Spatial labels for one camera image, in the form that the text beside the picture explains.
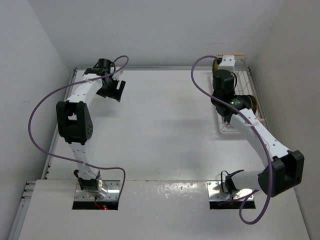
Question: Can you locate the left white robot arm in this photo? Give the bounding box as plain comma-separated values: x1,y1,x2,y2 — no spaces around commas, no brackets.
56,58,126,200

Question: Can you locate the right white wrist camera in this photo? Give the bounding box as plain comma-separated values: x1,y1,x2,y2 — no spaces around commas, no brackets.
218,55,236,72

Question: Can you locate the metal base plate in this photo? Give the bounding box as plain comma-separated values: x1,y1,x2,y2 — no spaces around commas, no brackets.
74,180,120,202
206,180,253,202

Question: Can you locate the yellow patterned plate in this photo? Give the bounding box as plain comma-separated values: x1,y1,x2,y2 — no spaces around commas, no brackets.
249,95,259,115
212,57,222,78

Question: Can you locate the wire dish rack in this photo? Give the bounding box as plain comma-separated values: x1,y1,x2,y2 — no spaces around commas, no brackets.
211,51,265,132

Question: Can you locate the right aluminium table rail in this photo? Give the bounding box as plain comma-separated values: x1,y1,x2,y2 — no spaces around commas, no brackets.
245,66,268,128

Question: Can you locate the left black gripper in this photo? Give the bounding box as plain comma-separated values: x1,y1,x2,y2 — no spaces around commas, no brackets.
96,76,125,102

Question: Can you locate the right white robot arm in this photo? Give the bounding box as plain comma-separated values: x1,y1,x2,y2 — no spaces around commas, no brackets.
211,69,305,197

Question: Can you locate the left aluminium table rail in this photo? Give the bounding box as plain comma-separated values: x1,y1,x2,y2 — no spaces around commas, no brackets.
7,67,78,240

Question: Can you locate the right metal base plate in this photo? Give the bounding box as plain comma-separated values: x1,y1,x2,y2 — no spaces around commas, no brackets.
206,180,253,202

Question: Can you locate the aluminium table rail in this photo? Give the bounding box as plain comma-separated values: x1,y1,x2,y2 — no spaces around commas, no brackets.
7,67,78,240
245,66,268,128

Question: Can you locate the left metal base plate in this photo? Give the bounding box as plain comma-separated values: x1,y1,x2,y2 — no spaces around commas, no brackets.
74,180,120,202

